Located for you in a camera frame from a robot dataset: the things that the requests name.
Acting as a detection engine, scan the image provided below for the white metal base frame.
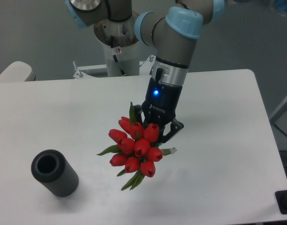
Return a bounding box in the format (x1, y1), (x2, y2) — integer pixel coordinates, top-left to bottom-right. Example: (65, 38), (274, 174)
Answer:
(73, 55), (155, 79)

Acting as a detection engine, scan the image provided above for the dark grey ribbed vase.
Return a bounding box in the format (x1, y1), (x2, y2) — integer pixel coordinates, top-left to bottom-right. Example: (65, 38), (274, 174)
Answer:
(31, 150), (79, 197)

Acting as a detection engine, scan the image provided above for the black device at table edge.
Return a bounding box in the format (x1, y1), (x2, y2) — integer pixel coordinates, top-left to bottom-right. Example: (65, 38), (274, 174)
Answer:
(275, 190), (287, 215)

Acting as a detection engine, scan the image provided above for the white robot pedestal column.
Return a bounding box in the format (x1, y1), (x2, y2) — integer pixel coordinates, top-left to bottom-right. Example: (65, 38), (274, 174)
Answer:
(94, 13), (140, 77)

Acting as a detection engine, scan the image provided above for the red tulip bouquet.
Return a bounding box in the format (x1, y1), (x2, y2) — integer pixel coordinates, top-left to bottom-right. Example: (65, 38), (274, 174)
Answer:
(98, 103), (177, 191)

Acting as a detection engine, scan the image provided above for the clear bag with blue items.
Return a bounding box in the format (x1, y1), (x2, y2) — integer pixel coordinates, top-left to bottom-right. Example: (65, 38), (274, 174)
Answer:
(270, 0), (287, 17)

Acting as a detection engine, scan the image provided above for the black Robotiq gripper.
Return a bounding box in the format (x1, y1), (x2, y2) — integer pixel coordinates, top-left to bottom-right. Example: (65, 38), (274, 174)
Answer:
(133, 78), (184, 143)

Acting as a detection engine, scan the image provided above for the black cable on pedestal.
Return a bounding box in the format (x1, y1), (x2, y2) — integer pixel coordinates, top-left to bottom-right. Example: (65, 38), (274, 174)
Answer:
(112, 54), (127, 77)

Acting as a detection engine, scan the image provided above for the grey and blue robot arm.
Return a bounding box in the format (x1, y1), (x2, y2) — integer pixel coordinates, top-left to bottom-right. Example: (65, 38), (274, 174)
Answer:
(65, 0), (225, 144)

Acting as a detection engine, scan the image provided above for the white chair seat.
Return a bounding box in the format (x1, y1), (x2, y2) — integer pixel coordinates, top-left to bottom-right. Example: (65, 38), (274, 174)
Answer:
(0, 61), (36, 83)

